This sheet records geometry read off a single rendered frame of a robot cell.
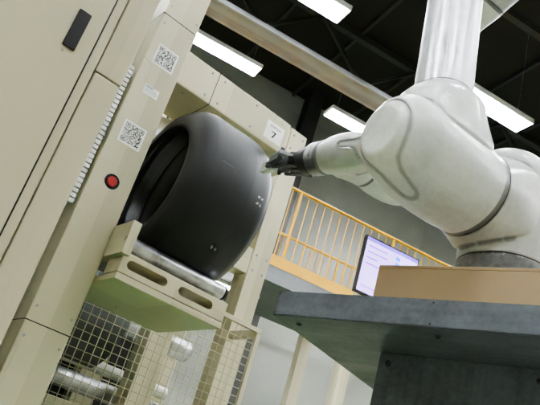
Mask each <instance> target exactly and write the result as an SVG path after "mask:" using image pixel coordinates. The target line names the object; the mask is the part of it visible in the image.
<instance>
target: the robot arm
mask: <svg viewBox="0 0 540 405"><path fill-rule="evenodd" d="M517 1H518V0H428V1H427V10H426V15H425V20H424V26H423V35H422V40H421V45H420V50H419V60H418V65H417V70H416V75H415V85H413V86H412V87H410V88H409V89H407V90H406V91H404V92H403V93H402V94H401V95H400V96H396V97H394V98H391V99H389V100H387V101H386V102H384V103H383V104H381V105H380V106H379V107H378V108H377V109H376V111H375V112H374V113H373V114H372V115H371V116H370V118H369V120H368V121H367V123H366V125H365V127H364V129H363V131H362V133H360V132H350V133H340V134H337V135H334V136H332V137H329V138H327V139H326V140H323V141H317V142H313V143H311V144H309V145H308V146H306V147H303V148H301V149H299V150H298V151H296V152H294V151H291V152H290V153H289V152H287V151H286V150H285V148H284V147H281V149H280V150H279V151H278V152H276V153H274V154H273V155H271V157H270V158H269V160H268V162H265V163H263V165H262V166H261V168H260V172H261V173H262V174H268V173H273V172H274V173H275V172H277V174H278V175H281V173H284V175H285V176H301V177H309V178H312V177H313V176H324V175H334V176H335V177H336V178H340V179H343V180H346V181H348V182H351V183H353V184H354V185H356V186H358V187H359V188H361V189H362V190H363V191H364V192H366V193H367V194H368V195H370V196H372V197H373V198H376V199H377V200H379V201H382V202H384V203H388V204H391V205H395V206H402V207H404V208H405V209H407V210H408V211H410V212H411V213H412V214H413V215H415V216H417V217H419V218H420V219H422V220H423V221H425V222H427V223H429V224H431V225H432V226H434V227H437V228H439V229H440V230H442V232H443V233H444V234H445V235H446V237H447V238H448V240H449V242H450V243H451V245H452V246H453V247H454V248H455V249H456V263H455V267H483V268H540V157H538V156H536V155H534V154H532V153H530V152H527V151H525V150H522V149H515V148H501V149H494V144H493V139H492V135H491V132H490V129H489V123H488V119H487V115H486V108H485V104H484V102H483V101H482V99H481V98H480V97H479V96H478V95H477V94H476V93H475V92H474V83H475V75H476V67H477V52H478V45H479V37H480V32H481V31H483V30H484V29H485V28H486V27H487V26H488V25H490V24H491V23H493V22H494V21H495V20H497V19H498V18H500V17H501V16H502V15H503V14H504V13H505V12H506V11H507V10H508V9H509V8H510V7H511V6H512V5H514V4H515V3H516V2H517ZM289 172H290V173H289Z"/></svg>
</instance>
